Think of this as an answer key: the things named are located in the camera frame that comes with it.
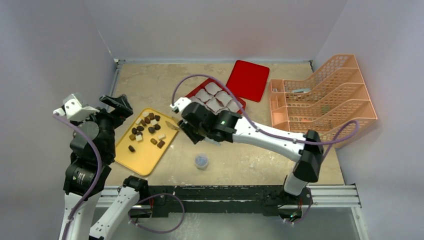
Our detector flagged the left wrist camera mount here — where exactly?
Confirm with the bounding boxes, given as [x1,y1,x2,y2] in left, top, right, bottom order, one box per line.
[53,92,100,122]

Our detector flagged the dark brown square chocolate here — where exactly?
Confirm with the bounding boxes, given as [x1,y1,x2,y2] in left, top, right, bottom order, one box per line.
[157,140,166,149]

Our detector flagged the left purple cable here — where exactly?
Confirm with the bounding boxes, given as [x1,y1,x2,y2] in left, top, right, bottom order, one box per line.
[52,112,104,240]

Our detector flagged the red compartment box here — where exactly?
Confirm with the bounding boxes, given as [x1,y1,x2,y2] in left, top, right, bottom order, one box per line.
[185,78,247,114]

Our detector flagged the red box lid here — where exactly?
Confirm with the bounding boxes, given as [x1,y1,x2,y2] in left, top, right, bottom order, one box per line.
[226,60,270,103]

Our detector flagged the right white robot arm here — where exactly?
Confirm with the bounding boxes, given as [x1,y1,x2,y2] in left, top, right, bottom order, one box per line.
[173,98,324,204]

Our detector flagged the yellow plastic tray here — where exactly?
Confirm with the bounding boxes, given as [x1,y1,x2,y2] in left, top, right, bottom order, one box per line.
[115,108,178,176]

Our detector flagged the orange mesh file organizer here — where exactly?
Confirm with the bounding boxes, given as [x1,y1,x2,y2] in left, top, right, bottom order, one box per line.
[269,54,378,142]

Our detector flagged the caramel brown chocolate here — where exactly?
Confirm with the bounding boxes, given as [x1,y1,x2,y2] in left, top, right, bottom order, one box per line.
[150,138,158,145]

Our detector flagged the small clear round container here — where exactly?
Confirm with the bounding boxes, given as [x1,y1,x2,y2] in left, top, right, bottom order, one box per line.
[194,153,209,170]

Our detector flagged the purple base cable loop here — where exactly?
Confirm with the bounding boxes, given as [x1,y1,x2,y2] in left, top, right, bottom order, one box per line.
[127,193,185,235]

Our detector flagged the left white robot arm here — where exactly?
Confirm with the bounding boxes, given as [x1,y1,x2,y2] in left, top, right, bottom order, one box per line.
[52,93,150,240]

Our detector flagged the metal tweezers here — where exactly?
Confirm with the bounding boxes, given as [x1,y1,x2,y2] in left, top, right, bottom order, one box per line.
[165,120,221,146]

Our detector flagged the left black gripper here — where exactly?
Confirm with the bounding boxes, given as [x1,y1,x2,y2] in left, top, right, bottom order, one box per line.
[71,94,132,159]

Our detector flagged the white chocolate piece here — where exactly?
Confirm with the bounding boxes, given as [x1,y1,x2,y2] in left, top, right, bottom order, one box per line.
[157,134,166,140]

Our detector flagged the dark oval chocolate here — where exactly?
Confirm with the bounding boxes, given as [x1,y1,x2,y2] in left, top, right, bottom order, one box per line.
[128,145,136,153]

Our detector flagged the black metal base rail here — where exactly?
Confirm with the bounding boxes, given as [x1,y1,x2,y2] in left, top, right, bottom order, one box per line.
[96,184,362,220]

